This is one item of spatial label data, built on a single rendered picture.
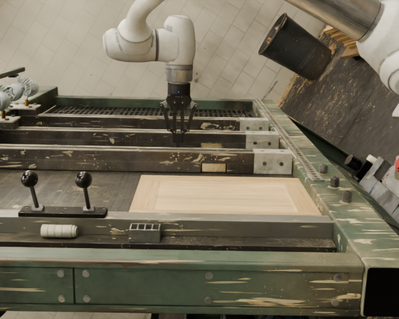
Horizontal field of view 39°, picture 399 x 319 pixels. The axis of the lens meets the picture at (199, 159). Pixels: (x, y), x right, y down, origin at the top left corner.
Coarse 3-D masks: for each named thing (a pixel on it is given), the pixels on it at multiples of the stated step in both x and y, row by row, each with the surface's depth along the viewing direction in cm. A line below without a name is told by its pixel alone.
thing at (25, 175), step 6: (24, 174) 122; (30, 174) 122; (36, 174) 123; (24, 180) 121; (30, 180) 122; (36, 180) 123; (30, 186) 122; (36, 198) 127; (36, 204) 129; (36, 210) 129; (42, 210) 130
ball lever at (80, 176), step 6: (78, 174) 122; (84, 174) 122; (90, 174) 123; (78, 180) 122; (84, 180) 122; (90, 180) 122; (78, 186) 123; (84, 186) 122; (84, 192) 126; (90, 204) 129; (84, 210) 130; (90, 210) 130
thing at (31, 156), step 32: (0, 160) 181; (32, 160) 181; (64, 160) 181; (96, 160) 181; (128, 160) 181; (160, 160) 181; (192, 160) 181; (224, 160) 181; (256, 160) 181; (288, 160) 181
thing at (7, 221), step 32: (0, 224) 129; (32, 224) 129; (64, 224) 129; (96, 224) 129; (128, 224) 129; (192, 224) 129; (224, 224) 129; (256, 224) 129; (288, 224) 129; (320, 224) 129
